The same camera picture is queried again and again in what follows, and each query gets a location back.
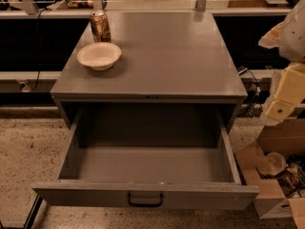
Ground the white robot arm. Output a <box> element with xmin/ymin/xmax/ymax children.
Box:
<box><xmin>258</xmin><ymin>0</ymin><xmax>305</xmax><ymax>126</ymax></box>

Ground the black drawer handle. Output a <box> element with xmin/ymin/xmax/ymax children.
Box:
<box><xmin>127</xmin><ymin>192</ymin><xmax>164</xmax><ymax>208</ymax></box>

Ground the brown soda can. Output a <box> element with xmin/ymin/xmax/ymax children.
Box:
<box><xmin>90</xmin><ymin>10</ymin><xmax>112</xmax><ymax>42</ymax></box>

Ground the black cables right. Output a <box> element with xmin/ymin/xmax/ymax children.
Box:
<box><xmin>237</xmin><ymin>66</ymin><xmax>262</xmax><ymax>116</ymax></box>

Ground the grey metal cabinet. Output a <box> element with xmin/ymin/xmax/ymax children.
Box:
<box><xmin>51</xmin><ymin>10</ymin><xmax>247</xmax><ymax>128</ymax></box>

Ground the black cable left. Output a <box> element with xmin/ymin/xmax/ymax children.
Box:
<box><xmin>30</xmin><ymin>7</ymin><xmax>51</xmax><ymax>93</ymax></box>

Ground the dark snack bag in box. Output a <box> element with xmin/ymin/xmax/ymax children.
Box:
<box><xmin>275</xmin><ymin>170</ymin><xmax>298</xmax><ymax>198</ymax></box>

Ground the white paper bowl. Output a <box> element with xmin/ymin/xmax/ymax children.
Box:
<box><xmin>76</xmin><ymin>42</ymin><xmax>121</xmax><ymax>71</ymax></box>

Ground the grey top drawer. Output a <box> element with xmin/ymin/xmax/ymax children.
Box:
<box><xmin>32</xmin><ymin>105</ymin><xmax>258</xmax><ymax>210</ymax></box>

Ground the round lid in box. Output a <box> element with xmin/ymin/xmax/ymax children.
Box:
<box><xmin>266</xmin><ymin>152</ymin><xmax>286</xmax><ymax>176</ymax></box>

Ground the cardboard box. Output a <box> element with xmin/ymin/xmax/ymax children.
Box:
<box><xmin>234</xmin><ymin>117</ymin><xmax>305</xmax><ymax>229</ymax></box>

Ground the black floor frame bar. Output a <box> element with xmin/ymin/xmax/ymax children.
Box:
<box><xmin>23</xmin><ymin>195</ymin><xmax>43</xmax><ymax>229</ymax></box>

